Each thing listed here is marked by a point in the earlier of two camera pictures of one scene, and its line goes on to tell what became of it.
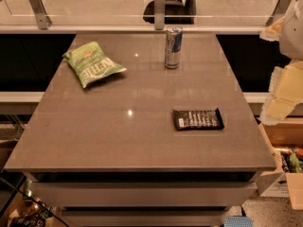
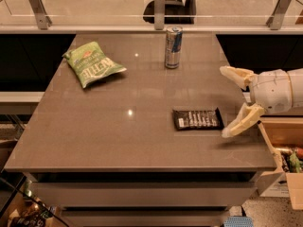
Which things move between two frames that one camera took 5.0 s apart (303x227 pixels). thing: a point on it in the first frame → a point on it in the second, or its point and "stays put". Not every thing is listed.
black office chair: x=175 y=12 stays put
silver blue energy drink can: x=172 y=46 stays put
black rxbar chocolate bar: x=197 y=119 stays put
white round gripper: x=293 y=35 → x=273 y=91
